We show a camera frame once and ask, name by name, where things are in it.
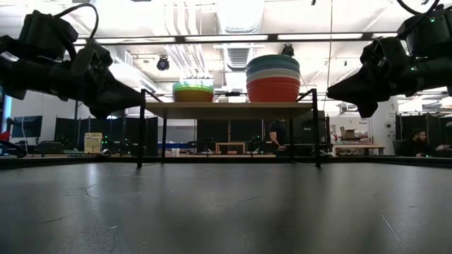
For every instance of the brown cardboard box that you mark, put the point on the brown cardboard box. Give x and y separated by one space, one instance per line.
349 133

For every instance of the large white bowl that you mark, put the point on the large white bowl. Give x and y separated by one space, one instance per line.
273 73

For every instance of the small cyan translucent bowl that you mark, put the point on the small cyan translucent bowl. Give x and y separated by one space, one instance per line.
193 84

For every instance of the black overhead camera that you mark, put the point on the black overhead camera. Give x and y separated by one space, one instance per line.
162 64

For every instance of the large periwinkle bowl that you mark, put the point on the large periwinkle bowl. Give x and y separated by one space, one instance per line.
273 66

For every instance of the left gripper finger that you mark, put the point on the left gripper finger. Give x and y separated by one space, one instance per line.
103 112
116 95

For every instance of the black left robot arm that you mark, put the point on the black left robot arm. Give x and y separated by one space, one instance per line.
42 35

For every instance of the black metal table frame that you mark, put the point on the black metal table frame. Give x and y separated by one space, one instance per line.
53 160

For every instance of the dark wall monitor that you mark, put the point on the dark wall monitor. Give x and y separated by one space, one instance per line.
26 126

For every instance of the person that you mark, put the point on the person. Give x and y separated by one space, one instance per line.
278 134
416 144

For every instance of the wooden work table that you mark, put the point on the wooden work table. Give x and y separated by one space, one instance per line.
360 146

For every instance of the small green translucent bowl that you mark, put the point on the small green translucent bowl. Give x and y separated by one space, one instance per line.
193 87

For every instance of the overhead bar with lights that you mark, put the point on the overhead bar with lights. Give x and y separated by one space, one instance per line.
180 39

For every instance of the wooden shelf with black legs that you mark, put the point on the wooden shelf with black legs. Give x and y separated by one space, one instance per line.
226 110

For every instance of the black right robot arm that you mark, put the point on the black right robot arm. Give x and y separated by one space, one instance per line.
431 35

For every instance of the large teal bowl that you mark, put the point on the large teal bowl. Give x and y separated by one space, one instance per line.
273 59

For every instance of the silver ceiling air duct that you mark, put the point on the silver ceiling air duct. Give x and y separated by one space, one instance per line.
240 21

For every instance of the yellow cardboard box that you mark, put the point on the yellow cardboard box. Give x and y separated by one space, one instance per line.
93 143

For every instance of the large red bowl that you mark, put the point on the large red bowl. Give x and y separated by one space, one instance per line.
273 91

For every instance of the white cup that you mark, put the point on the white cup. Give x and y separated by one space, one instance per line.
175 152

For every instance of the small yellow translucent bowl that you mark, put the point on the small yellow translucent bowl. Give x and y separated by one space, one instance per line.
193 96

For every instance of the small wooden bench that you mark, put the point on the small wooden bench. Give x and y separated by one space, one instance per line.
230 144

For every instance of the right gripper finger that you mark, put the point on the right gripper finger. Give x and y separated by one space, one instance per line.
363 86
368 110

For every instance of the black table mat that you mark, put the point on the black table mat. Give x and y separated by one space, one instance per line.
226 211

